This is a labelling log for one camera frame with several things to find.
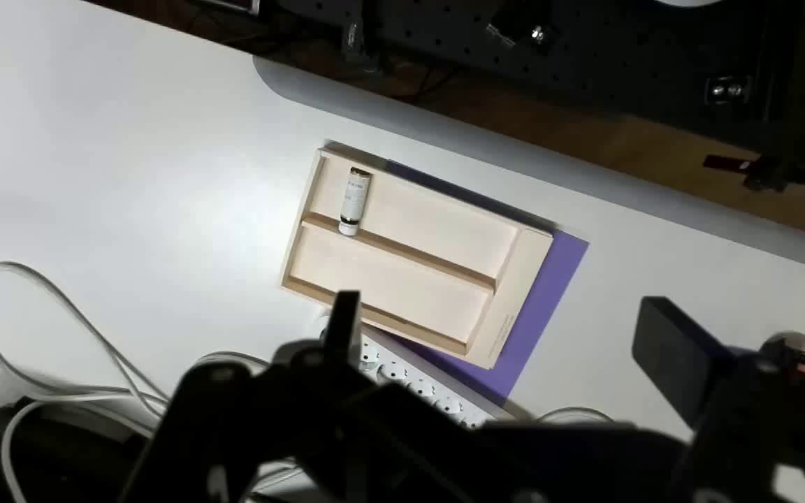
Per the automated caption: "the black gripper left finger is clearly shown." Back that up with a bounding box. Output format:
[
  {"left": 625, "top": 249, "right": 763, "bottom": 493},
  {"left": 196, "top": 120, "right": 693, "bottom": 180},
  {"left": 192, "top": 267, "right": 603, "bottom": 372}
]
[{"left": 118, "top": 288, "right": 380, "bottom": 503}]

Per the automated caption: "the white looped cable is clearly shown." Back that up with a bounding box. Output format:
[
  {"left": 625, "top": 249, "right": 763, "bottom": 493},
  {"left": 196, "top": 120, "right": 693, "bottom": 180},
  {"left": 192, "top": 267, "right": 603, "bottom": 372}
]
[{"left": 0, "top": 258, "right": 273, "bottom": 503}]

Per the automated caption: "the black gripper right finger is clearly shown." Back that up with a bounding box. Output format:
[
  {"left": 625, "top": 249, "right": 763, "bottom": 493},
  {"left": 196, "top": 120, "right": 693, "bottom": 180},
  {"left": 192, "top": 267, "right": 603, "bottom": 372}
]
[{"left": 628, "top": 295, "right": 805, "bottom": 503}]

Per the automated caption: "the thick white power cable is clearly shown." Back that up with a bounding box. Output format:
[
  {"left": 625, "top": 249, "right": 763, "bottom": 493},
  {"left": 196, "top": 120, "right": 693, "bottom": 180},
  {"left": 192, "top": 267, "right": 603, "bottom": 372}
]
[{"left": 533, "top": 404, "right": 621, "bottom": 429}]

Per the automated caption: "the white tube with black cap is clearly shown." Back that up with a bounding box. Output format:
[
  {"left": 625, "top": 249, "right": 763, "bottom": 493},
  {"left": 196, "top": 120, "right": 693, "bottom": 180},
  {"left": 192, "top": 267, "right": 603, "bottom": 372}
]
[{"left": 334, "top": 165, "right": 373, "bottom": 237}]

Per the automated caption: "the black perforated board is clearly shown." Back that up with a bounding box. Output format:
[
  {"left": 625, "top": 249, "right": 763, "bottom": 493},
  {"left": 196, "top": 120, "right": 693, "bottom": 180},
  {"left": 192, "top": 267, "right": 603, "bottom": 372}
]
[{"left": 259, "top": 0, "right": 805, "bottom": 158}]

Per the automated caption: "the light wooden tray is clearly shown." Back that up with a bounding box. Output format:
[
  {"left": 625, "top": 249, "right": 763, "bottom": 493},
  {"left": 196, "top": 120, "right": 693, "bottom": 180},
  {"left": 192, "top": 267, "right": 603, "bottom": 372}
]
[{"left": 280, "top": 141, "right": 555, "bottom": 372}]

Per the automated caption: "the purple mat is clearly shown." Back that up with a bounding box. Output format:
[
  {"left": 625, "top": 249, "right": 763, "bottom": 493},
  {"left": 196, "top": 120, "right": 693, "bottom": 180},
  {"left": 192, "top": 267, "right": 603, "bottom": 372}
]
[{"left": 390, "top": 230, "right": 593, "bottom": 401}]

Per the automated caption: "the white power strip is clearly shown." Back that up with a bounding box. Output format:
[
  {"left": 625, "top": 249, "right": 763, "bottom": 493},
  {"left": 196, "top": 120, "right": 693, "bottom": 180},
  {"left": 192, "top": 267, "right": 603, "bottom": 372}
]
[{"left": 313, "top": 310, "right": 533, "bottom": 434}]

